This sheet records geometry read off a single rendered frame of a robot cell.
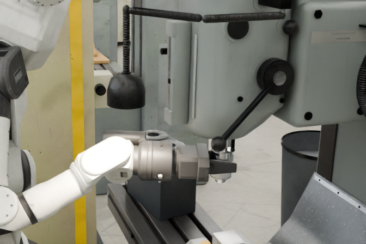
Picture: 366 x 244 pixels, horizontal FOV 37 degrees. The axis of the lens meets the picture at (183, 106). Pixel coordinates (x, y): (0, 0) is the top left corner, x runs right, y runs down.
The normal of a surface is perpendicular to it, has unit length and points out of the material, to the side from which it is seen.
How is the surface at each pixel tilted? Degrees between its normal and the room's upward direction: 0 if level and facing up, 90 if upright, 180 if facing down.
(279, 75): 90
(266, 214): 0
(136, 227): 0
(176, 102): 90
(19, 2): 58
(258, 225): 0
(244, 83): 90
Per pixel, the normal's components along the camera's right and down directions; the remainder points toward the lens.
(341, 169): -0.93, 0.07
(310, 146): 0.04, 0.22
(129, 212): 0.03, -0.96
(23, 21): 0.49, -0.29
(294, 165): -0.76, 0.22
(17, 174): 0.55, 0.10
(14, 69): 0.99, -0.07
